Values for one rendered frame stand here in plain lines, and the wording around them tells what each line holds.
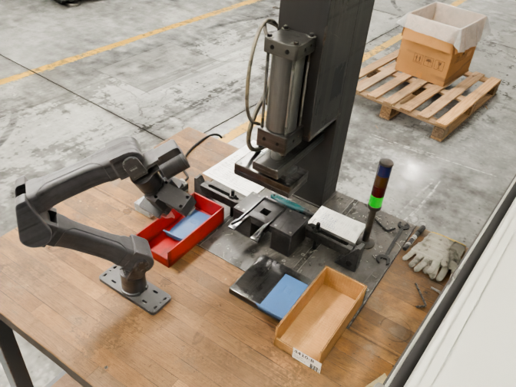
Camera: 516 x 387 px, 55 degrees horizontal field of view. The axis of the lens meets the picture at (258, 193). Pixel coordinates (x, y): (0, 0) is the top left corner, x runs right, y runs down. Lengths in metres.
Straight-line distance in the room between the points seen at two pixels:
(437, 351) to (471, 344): 0.02
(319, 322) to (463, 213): 2.19
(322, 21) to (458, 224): 2.26
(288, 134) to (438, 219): 2.10
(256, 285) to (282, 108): 0.47
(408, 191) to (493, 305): 3.08
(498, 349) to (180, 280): 1.12
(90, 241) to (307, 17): 0.71
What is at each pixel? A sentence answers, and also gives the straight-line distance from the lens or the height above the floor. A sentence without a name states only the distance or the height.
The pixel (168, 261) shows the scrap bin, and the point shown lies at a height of 0.93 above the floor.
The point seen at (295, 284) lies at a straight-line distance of 1.35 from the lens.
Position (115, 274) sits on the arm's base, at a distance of 1.40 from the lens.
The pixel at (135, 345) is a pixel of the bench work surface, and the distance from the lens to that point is 1.26.
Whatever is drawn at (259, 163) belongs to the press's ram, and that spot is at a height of 1.18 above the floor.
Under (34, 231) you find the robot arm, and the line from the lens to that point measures 1.13.
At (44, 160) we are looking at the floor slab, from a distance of 3.55.
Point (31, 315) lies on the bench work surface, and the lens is 1.37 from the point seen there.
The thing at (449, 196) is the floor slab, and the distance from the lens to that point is 3.48.
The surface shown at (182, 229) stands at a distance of 1.51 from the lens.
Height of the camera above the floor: 1.92
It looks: 38 degrees down
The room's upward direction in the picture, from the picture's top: 5 degrees clockwise
